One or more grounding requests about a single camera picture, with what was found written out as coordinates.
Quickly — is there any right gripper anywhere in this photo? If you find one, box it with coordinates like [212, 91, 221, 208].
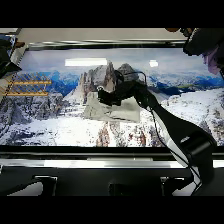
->
[96, 84, 130, 107]

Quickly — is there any purple garment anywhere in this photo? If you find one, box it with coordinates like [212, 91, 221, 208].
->
[202, 45, 222, 76]

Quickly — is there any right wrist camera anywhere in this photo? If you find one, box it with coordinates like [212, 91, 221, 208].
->
[114, 69, 127, 87]

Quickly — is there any black cable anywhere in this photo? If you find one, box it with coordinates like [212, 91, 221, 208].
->
[123, 70, 148, 88]

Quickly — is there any silver frame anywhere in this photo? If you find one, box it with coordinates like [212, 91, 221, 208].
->
[0, 155, 224, 197]

